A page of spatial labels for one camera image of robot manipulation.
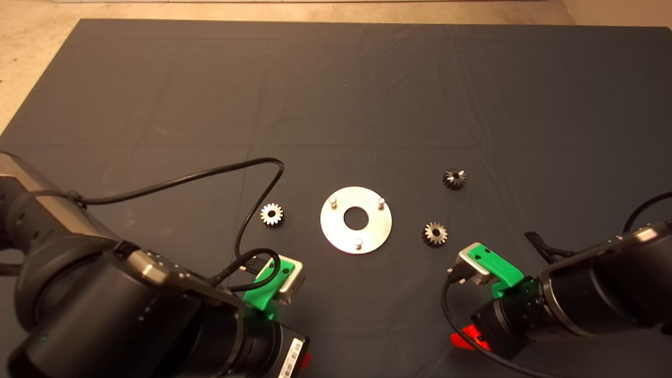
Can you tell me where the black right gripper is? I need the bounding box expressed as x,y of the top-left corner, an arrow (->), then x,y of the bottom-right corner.
450,277 -> 555,361

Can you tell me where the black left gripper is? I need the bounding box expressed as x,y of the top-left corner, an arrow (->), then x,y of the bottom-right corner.
239,311 -> 312,378

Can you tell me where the steel planetary gear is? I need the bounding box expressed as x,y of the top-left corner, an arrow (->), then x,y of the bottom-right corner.
422,221 -> 448,248
260,203 -> 285,227
442,167 -> 467,191

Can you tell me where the round metal carrier plate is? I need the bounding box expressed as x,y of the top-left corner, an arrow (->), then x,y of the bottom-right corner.
320,186 -> 393,255

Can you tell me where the dark grey table cloth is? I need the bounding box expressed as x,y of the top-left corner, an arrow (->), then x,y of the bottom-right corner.
0,18 -> 672,378

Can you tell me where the black right camera cable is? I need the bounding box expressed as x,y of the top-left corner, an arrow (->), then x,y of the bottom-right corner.
440,192 -> 672,378

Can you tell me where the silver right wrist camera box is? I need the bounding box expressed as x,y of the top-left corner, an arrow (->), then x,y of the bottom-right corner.
456,247 -> 494,287

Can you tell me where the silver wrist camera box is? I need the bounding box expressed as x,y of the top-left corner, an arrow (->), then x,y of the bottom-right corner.
261,254 -> 307,306
456,247 -> 494,287

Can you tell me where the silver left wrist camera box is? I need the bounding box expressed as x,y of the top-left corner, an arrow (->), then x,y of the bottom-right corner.
261,254 -> 307,306

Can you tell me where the green right camera mount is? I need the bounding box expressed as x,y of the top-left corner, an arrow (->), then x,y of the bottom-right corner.
466,243 -> 524,298

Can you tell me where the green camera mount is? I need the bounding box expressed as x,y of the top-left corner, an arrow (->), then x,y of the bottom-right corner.
466,243 -> 524,298
243,256 -> 293,321

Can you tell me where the green left camera mount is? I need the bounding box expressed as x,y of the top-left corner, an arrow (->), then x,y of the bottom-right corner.
243,256 -> 293,321

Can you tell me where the short braided left gripper cable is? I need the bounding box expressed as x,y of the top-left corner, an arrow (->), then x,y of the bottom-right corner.
210,248 -> 283,292

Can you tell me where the short braided gripper cable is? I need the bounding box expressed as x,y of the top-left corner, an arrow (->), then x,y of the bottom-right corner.
524,231 -> 575,265
210,248 -> 283,292

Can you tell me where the short braided right gripper cable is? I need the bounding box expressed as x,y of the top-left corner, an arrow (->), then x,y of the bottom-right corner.
524,231 -> 575,265

